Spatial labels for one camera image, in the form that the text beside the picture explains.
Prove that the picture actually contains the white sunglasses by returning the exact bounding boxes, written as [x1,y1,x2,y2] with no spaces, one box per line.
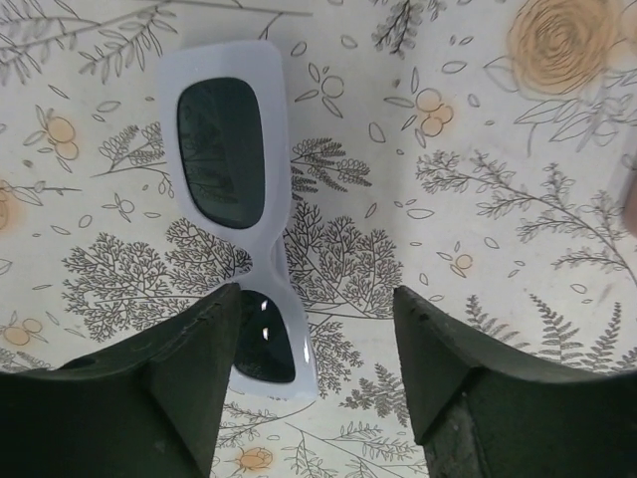
[157,40,319,400]

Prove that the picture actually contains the floral table mat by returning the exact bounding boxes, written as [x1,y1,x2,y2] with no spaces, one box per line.
[1,1,636,477]

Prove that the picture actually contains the pink glasses case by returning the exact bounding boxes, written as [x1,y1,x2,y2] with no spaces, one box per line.
[622,165,637,236]

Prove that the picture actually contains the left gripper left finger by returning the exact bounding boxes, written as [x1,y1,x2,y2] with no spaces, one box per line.
[1,284,241,477]

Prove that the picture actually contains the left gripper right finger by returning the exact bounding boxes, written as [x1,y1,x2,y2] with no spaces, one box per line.
[393,286,636,477]

